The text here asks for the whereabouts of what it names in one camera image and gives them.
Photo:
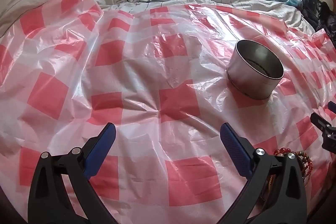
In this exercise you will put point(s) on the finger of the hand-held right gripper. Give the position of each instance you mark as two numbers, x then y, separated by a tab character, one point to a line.
332	106
326	132

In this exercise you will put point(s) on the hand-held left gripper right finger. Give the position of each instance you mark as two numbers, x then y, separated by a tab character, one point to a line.
232	142

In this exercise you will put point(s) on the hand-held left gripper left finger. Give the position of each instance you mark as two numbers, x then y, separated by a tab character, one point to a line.
105	140

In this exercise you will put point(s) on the round metal tin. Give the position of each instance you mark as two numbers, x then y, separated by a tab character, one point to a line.
249	82

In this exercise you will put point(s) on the red checkered plastic sheet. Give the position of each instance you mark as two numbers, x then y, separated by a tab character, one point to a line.
170	103

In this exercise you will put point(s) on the dark jacket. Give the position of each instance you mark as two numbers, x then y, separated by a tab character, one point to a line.
320	16

